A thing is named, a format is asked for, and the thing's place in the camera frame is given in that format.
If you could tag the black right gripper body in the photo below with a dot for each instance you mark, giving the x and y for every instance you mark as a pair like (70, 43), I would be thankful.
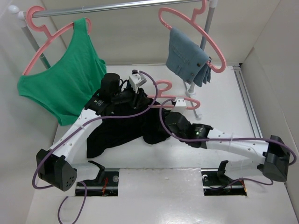
(181, 136)

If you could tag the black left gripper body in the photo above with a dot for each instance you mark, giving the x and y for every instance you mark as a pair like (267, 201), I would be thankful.
(126, 95)

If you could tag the black t shirt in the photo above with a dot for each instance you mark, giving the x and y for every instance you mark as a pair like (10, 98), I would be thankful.
(115, 132)

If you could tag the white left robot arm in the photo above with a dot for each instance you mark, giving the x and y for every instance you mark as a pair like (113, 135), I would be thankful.
(55, 165)

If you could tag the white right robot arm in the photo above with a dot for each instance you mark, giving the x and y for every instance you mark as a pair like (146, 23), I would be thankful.
(267, 157)

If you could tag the green tank top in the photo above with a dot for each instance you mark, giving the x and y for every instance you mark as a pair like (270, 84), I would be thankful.
(65, 88)

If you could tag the blue denim garment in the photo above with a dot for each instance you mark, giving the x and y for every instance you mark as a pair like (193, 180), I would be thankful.
(187, 60)

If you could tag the metal clothes rack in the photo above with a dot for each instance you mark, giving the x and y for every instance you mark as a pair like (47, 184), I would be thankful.
(25, 18)

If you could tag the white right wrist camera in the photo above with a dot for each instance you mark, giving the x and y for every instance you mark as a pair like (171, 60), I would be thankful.
(179, 105)

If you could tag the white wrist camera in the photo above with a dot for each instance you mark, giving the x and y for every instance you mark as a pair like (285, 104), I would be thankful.
(179, 105)
(136, 80)

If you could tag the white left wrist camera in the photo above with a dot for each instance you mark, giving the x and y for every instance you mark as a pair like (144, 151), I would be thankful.
(136, 80)

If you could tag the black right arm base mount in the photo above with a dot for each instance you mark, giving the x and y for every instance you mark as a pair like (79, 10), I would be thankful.
(220, 185)

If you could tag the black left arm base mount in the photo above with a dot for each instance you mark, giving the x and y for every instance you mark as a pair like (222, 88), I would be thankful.
(108, 185)

